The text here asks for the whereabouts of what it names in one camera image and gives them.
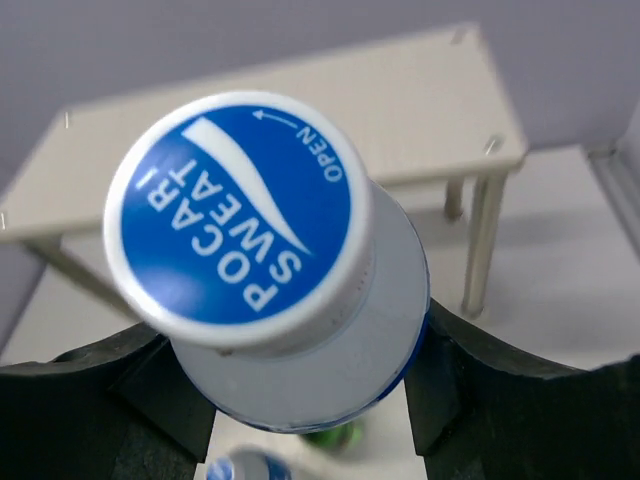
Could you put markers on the green glass bottle rear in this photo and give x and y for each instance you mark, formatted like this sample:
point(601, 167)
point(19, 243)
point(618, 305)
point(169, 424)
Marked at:
point(336, 440)

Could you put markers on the Pocari Sweat bottle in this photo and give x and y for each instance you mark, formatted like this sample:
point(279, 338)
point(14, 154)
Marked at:
point(248, 464)
point(293, 289)

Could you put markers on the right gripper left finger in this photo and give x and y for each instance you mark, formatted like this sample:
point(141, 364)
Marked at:
point(119, 408)

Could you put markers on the aluminium right side rail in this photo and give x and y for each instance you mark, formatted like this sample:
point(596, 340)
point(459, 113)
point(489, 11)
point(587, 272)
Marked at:
point(619, 178)

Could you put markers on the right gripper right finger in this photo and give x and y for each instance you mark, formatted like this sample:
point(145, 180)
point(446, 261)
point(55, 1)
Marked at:
point(481, 408)

